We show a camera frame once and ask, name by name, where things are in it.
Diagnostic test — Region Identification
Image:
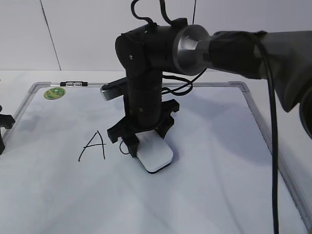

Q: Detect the white rectangular whiteboard eraser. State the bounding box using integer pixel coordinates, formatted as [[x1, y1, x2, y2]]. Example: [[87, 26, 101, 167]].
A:
[[136, 130, 174, 173]]

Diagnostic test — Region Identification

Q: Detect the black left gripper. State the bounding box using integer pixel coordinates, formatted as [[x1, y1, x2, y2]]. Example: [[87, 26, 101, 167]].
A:
[[0, 114, 15, 155]]

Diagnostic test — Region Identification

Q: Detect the black and clear marker pen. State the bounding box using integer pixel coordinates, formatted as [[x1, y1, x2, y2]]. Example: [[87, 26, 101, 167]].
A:
[[50, 81, 88, 87]]

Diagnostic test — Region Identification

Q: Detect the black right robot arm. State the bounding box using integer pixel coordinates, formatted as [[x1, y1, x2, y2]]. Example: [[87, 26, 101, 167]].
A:
[[107, 24, 312, 142]]

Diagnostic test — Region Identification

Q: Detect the white whiteboard with aluminium frame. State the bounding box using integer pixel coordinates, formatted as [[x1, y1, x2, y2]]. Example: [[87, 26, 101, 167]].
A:
[[0, 81, 312, 234]]

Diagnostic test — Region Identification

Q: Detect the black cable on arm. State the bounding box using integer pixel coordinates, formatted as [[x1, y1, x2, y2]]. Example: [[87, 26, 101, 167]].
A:
[[130, 0, 280, 234]]

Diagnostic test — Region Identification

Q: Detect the round green magnet sticker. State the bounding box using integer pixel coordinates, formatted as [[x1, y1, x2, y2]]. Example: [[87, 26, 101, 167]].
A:
[[44, 87, 66, 100]]

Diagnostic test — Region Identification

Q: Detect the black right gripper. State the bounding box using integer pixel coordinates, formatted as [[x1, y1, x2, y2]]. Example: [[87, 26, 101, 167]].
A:
[[107, 95, 179, 157]]

